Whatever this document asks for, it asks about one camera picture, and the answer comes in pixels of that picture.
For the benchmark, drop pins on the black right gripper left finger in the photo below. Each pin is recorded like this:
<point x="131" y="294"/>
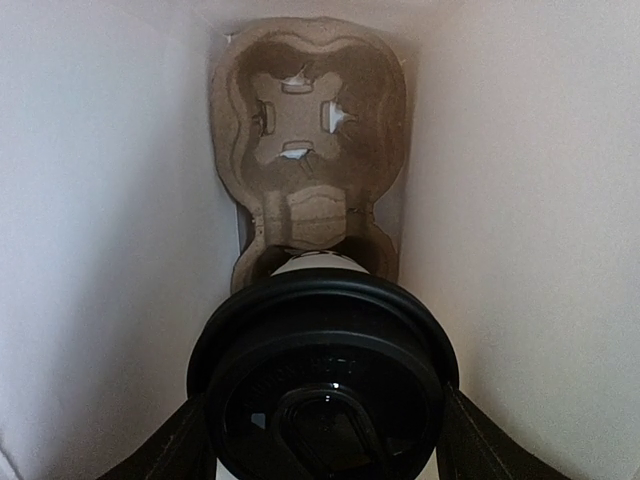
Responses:
<point x="179" y="449"/>

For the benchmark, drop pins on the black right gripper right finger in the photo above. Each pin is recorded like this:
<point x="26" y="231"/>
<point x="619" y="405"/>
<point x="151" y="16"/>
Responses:
<point x="472" y="446"/>

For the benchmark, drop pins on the black cup lid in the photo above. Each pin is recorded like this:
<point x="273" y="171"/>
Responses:
<point x="320" y="375"/>

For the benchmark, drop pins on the white paper coffee cup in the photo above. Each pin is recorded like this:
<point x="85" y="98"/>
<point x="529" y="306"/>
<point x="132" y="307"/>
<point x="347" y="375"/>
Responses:
<point x="317" y="262"/>

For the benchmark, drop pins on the brown paper bag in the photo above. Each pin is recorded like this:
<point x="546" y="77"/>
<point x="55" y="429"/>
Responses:
<point x="517" y="218"/>

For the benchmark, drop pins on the brown cardboard cup carrier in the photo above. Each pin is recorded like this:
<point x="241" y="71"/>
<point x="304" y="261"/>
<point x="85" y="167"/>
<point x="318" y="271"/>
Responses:
<point x="308" y="122"/>

